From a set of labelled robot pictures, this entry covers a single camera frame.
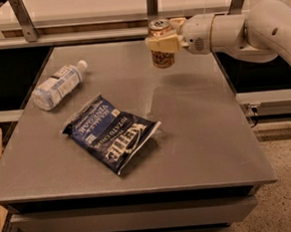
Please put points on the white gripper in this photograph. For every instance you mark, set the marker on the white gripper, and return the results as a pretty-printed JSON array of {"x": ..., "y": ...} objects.
[{"x": 197, "y": 32}]

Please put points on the orange soda can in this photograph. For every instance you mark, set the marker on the orange soda can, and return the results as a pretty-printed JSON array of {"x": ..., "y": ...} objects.
[{"x": 163, "y": 58}]

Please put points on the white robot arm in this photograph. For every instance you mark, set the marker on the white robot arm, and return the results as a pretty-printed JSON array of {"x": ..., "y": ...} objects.
[{"x": 257, "y": 36}]

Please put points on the blue Kettle chip bag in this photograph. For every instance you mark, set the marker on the blue Kettle chip bag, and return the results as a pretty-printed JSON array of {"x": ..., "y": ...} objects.
[{"x": 113, "y": 137}]

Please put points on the clear plastic water bottle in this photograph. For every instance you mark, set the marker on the clear plastic water bottle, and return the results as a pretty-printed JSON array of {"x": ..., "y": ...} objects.
[{"x": 48, "y": 95}]

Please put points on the grey table drawer cabinet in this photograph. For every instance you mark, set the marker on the grey table drawer cabinet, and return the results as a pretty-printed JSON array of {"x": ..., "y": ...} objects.
[{"x": 195, "y": 215}]

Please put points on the middle metal shelf bracket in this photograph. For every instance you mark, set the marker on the middle metal shelf bracket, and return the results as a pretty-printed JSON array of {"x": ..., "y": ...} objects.
[{"x": 152, "y": 10}]

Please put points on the left metal shelf bracket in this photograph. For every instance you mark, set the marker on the left metal shelf bracket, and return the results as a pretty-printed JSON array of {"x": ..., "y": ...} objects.
[{"x": 29, "y": 31}]

